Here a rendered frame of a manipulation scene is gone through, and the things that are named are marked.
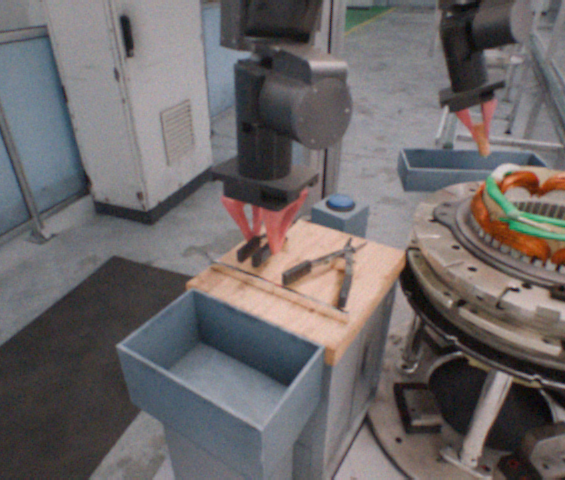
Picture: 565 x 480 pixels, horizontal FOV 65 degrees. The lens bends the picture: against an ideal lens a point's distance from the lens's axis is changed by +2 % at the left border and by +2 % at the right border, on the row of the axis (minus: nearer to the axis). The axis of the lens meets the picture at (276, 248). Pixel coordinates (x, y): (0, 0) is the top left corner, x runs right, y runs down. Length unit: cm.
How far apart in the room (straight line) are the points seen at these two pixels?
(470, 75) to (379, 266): 39
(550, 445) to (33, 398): 167
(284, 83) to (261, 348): 27
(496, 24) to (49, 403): 175
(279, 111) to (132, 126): 226
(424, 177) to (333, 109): 48
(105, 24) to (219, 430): 227
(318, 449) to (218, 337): 18
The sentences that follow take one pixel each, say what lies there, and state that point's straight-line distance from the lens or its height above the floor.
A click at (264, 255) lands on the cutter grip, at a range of 49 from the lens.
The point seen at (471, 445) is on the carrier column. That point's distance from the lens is 67.
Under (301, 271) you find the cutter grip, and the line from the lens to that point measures 48.
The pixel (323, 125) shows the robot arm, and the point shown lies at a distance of 37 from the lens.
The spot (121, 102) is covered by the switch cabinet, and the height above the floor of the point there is 74.
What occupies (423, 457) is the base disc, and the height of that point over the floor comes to 80.
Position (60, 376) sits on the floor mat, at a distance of 198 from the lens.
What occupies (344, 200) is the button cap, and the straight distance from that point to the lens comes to 73.
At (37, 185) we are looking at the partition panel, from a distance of 287.
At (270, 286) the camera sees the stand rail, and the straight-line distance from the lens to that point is 48.
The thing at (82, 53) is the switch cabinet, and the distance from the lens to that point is 266.
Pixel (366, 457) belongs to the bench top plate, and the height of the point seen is 78.
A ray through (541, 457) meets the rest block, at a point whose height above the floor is 84.
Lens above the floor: 137
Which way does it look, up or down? 33 degrees down
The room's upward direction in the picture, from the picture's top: straight up
